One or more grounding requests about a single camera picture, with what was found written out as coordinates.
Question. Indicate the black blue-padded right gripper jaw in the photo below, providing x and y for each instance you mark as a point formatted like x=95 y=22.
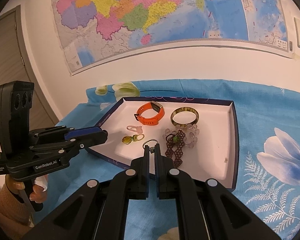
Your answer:
x=77 y=139

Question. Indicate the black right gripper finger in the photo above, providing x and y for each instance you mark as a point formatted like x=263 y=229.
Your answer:
x=97 y=210
x=206 y=209

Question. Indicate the green gem pendant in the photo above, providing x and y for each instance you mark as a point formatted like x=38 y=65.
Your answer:
x=133 y=138

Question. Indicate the orange smart watch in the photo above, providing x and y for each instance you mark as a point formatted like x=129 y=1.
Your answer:
x=150 y=113

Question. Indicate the tortoiseshell bangle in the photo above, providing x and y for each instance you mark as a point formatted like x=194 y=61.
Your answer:
x=184 y=116

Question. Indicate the person's left hand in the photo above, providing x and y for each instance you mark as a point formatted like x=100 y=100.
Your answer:
x=38 y=195

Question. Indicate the dark blue shallow box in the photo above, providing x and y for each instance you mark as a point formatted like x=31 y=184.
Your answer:
x=207 y=149

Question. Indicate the brown wooden door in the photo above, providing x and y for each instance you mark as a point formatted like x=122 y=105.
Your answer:
x=15 y=65

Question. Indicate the blue floral bedsheet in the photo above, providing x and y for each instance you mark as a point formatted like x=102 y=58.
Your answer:
x=269 y=155

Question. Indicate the colourful wall map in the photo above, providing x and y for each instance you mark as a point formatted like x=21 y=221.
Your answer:
x=94 y=32

